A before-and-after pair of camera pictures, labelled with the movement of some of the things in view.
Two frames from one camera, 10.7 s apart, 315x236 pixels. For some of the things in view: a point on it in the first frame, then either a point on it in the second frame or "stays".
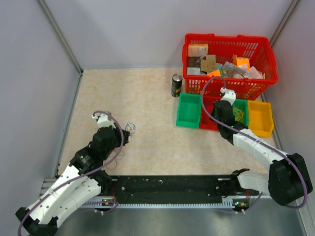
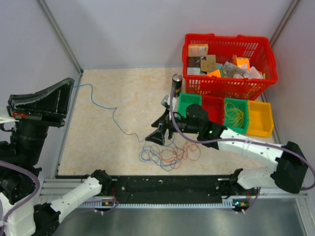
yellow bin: x=260 y=118 stays
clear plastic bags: x=241 y=71 stays
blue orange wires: x=130 y=127 -> x=169 y=157
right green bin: x=240 y=110 stays
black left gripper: x=126 y=134 -> x=49 y=105
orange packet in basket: x=241 y=61 stays
